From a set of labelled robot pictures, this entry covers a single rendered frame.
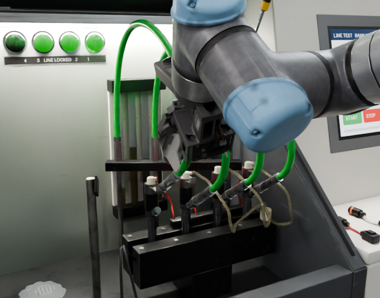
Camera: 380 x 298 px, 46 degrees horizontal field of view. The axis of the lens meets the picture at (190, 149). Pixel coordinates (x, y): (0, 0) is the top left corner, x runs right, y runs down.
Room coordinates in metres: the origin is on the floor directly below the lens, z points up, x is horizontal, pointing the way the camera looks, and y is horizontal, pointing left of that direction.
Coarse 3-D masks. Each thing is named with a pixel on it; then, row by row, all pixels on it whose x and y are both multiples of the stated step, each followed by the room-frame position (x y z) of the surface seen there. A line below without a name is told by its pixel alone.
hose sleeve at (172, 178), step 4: (172, 172) 0.76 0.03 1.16; (168, 176) 0.77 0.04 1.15; (172, 176) 0.75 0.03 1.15; (176, 176) 0.75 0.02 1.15; (164, 180) 0.79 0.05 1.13; (168, 180) 0.77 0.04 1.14; (172, 180) 0.76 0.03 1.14; (176, 180) 0.76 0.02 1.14; (160, 184) 0.80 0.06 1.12; (164, 184) 0.79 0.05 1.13; (168, 184) 0.78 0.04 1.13; (172, 184) 0.78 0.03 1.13; (160, 188) 0.80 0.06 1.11; (164, 188) 0.79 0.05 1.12; (168, 188) 0.79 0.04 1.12
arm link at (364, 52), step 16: (336, 48) 0.50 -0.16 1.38; (352, 48) 0.47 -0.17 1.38; (368, 48) 0.45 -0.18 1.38; (336, 64) 0.48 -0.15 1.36; (352, 64) 0.46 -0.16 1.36; (368, 64) 0.44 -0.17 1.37; (336, 80) 0.47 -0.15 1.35; (352, 80) 0.46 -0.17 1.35; (368, 80) 0.45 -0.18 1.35; (336, 96) 0.47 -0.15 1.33; (352, 96) 0.47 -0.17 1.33; (368, 96) 0.46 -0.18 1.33; (336, 112) 0.49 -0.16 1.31; (352, 112) 0.52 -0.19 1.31
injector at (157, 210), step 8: (144, 184) 0.86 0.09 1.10; (152, 184) 0.85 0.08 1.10; (144, 192) 0.86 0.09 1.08; (152, 192) 0.85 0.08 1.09; (144, 200) 0.86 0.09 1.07; (152, 200) 0.85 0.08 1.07; (152, 208) 0.85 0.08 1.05; (152, 216) 0.85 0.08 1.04; (152, 224) 0.86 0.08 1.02; (152, 232) 0.86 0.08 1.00; (152, 240) 0.86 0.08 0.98
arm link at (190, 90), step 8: (176, 72) 0.53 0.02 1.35; (176, 80) 0.54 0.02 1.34; (184, 80) 0.53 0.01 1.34; (176, 88) 0.55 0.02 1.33; (184, 88) 0.54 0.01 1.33; (192, 88) 0.53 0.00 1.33; (200, 88) 0.53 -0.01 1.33; (184, 96) 0.55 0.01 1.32; (192, 96) 0.54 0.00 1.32; (200, 96) 0.54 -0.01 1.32; (208, 96) 0.54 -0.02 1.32
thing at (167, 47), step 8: (136, 24) 0.90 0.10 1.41; (144, 24) 0.86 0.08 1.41; (152, 24) 0.84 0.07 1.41; (128, 32) 0.94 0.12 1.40; (152, 32) 0.83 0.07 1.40; (160, 32) 0.81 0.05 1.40; (160, 40) 0.80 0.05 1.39; (168, 40) 0.80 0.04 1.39; (120, 48) 0.99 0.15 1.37; (168, 48) 0.77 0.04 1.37; (120, 56) 1.00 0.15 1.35; (168, 56) 0.77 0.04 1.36; (120, 64) 1.01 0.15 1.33; (120, 72) 1.02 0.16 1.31; (120, 80) 1.02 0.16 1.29; (184, 160) 0.72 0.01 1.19; (184, 168) 0.73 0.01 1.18
